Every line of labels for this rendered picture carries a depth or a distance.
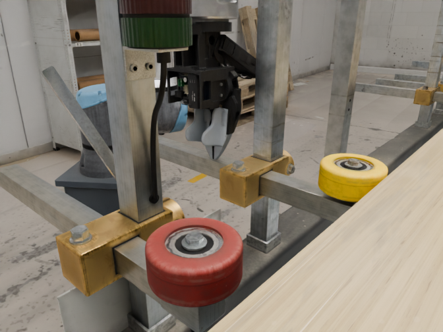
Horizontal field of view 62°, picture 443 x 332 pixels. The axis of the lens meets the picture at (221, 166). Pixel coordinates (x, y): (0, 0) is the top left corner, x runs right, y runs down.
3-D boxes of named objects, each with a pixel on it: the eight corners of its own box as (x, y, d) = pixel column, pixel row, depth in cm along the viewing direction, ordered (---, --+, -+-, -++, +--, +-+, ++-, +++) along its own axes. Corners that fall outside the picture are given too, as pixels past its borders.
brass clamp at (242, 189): (216, 197, 57) (215, 166, 55) (266, 171, 67) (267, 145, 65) (248, 210, 53) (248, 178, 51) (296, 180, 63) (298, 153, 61)
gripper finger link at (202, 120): (180, 162, 60) (178, 105, 57) (206, 153, 64) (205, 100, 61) (194, 166, 58) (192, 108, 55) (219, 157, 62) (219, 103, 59)
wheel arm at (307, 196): (141, 155, 73) (139, 135, 72) (155, 151, 76) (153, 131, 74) (353, 236, 47) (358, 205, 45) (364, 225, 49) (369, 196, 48)
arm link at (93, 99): (82, 134, 127) (74, 82, 120) (133, 130, 131) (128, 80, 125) (80, 148, 113) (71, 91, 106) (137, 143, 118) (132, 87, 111)
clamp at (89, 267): (62, 276, 39) (54, 236, 37) (160, 226, 49) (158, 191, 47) (90, 301, 36) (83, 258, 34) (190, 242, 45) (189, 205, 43)
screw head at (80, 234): (65, 239, 37) (63, 229, 36) (84, 230, 38) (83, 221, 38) (76, 248, 36) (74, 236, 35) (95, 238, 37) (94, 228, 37)
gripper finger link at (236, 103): (211, 131, 60) (210, 76, 56) (218, 129, 61) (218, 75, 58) (233, 136, 57) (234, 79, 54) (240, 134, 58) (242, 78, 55)
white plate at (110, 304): (69, 363, 43) (55, 295, 39) (218, 260, 61) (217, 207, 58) (72, 365, 43) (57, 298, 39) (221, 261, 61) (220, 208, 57)
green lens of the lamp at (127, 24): (109, 45, 32) (105, 17, 31) (162, 41, 36) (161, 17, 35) (153, 49, 28) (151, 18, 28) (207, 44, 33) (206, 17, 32)
